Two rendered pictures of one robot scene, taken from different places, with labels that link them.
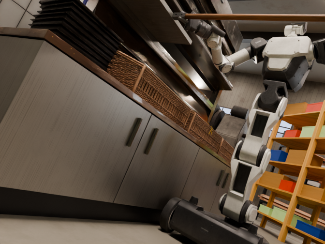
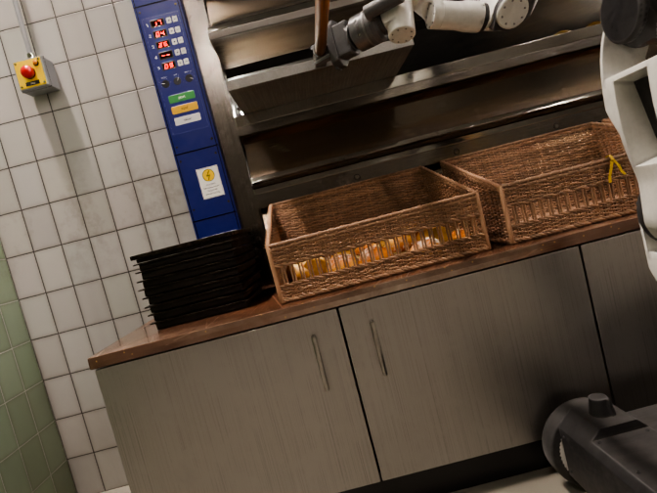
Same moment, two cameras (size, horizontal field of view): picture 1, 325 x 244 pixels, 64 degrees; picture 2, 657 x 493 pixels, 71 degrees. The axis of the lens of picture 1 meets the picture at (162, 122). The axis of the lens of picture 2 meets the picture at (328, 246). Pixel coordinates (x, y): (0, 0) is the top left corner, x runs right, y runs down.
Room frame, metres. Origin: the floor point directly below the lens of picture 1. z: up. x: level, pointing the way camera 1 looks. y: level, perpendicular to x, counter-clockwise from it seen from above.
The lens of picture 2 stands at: (0.59, -0.83, 0.77)
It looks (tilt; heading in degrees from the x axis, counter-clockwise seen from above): 4 degrees down; 53
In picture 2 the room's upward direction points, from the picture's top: 14 degrees counter-clockwise
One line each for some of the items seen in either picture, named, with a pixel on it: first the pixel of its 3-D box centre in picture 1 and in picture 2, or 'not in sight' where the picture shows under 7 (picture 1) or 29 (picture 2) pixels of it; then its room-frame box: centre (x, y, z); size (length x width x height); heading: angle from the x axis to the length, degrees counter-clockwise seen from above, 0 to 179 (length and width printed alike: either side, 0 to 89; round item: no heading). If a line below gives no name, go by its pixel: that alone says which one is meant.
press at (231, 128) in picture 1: (223, 152); not in sight; (6.86, -1.81, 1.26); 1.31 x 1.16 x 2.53; 140
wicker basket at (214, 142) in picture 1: (183, 120); (558, 173); (1.99, -0.15, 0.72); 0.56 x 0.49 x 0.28; 143
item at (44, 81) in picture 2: not in sight; (36, 76); (0.90, 0.94, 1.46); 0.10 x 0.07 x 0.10; 144
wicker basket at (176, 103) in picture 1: (139, 85); (363, 223); (1.51, 0.21, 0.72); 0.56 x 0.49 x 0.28; 145
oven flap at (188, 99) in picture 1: (169, 80); (493, 99); (2.13, 0.08, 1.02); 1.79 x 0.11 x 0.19; 144
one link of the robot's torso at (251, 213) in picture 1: (237, 208); not in sight; (1.66, -0.65, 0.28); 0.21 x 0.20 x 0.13; 144
